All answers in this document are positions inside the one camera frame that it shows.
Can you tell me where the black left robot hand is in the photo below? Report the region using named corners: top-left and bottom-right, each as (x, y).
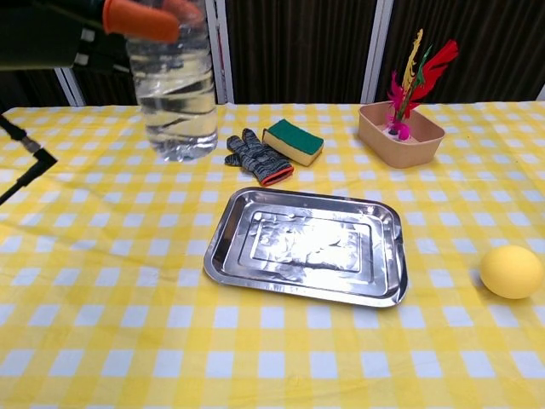
top-left (0, 0), bottom-right (205, 73)

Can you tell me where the transparent plastic water bottle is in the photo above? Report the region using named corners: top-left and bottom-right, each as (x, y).
top-left (126, 0), bottom-right (220, 163)

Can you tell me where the rectangular stainless steel tray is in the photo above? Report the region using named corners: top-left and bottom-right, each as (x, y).
top-left (203, 186), bottom-right (409, 308)

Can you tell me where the dark pleated curtain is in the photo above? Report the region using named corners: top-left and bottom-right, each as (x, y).
top-left (0, 0), bottom-right (545, 114)

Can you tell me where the grey knit work glove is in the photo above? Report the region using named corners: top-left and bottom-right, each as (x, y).
top-left (224, 127), bottom-right (295, 187)

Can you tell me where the yellow green scouring sponge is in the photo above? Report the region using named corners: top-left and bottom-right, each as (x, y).
top-left (261, 118), bottom-right (325, 167)

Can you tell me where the beige rectangular plastic box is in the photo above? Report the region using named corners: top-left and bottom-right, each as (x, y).
top-left (357, 101), bottom-right (446, 170)

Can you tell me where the colourful feather shuttlecock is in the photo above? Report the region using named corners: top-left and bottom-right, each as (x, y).
top-left (386, 28), bottom-right (460, 141)

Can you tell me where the yellow white checked tablecloth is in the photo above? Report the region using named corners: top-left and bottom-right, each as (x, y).
top-left (0, 101), bottom-right (545, 409)

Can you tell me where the yellow egg-shaped ball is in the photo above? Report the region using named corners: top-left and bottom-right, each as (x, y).
top-left (479, 245), bottom-right (544, 300)

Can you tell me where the white metal frame post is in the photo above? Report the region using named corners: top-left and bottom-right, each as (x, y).
top-left (360, 0), bottom-right (395, 104)
top-left (54, 66), bottom-right (86, 107)
top-left (204, 0), bottom-right (235, 105)

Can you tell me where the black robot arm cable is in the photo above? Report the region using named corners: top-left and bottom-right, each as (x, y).
top-left (0, 113), bottom-right (59, 206)

